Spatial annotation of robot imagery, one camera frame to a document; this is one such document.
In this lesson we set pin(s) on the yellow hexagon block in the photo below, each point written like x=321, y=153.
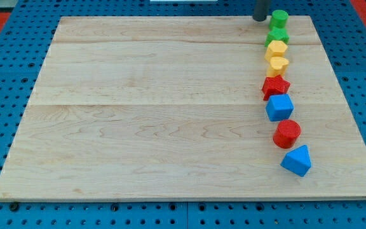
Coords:
x=276, y=48

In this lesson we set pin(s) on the red cylinder block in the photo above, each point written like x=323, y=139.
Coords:
x=286, y=133

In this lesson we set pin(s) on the blue triangle block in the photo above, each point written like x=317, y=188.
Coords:
x=297, y=161

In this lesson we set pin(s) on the green cylinder block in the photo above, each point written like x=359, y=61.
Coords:
x=278, y=19

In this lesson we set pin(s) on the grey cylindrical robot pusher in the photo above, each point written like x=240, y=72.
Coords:
x=261, y=9

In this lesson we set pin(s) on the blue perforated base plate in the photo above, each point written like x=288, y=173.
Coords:
x=26, y=29

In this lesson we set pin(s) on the yellow heart block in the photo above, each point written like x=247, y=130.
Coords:
x=277, y=66

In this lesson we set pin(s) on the red star block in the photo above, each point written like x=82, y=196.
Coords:
x=274, y=86

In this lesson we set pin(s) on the light wooden board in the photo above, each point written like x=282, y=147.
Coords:
x=162, y=109

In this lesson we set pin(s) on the green star block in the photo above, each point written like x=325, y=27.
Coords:
x=277, y=34

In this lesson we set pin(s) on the blue cube block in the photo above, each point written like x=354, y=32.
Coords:
x=279, y=107

